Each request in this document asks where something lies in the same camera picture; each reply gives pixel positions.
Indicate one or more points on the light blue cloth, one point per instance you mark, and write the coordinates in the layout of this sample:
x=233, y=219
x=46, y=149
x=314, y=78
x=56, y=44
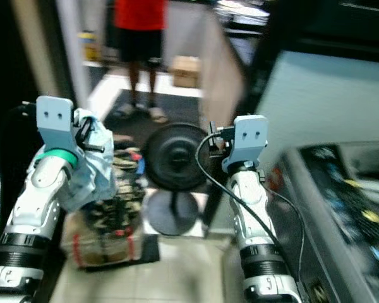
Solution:
x=95, y=177

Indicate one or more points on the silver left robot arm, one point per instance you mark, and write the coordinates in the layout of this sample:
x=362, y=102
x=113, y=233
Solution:
x=35, y=202

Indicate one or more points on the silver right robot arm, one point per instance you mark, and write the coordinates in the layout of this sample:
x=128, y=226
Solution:
x=252, y=208

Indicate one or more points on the basket of camouflage clothes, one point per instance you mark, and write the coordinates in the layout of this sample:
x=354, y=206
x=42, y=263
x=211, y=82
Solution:
x=110, y=237

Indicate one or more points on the silver top-load washing machine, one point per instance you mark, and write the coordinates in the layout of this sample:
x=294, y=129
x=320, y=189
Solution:
x=341, y=208

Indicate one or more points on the black round floor fan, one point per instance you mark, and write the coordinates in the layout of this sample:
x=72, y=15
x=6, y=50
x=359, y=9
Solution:
x=177, y=158

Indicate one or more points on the dark floor mat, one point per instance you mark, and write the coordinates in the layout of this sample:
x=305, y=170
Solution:
x=180, y=104

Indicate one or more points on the brown cardboard box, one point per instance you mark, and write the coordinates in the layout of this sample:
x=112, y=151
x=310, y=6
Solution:
x=185, y=71

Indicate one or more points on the yellow bottle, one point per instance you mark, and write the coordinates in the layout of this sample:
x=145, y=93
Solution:
x=88, y=47

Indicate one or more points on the person in red shirt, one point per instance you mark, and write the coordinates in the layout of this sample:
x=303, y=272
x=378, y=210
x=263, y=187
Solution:
x=139, y=25

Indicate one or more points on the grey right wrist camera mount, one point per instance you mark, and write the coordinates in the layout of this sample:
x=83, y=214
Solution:
x=249, y=139

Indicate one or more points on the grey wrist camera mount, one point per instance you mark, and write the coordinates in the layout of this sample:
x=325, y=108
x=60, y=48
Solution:
x=55, y=123
x=249, y=139

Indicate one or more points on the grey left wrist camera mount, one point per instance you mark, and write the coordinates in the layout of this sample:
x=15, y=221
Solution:
x=55, y=123

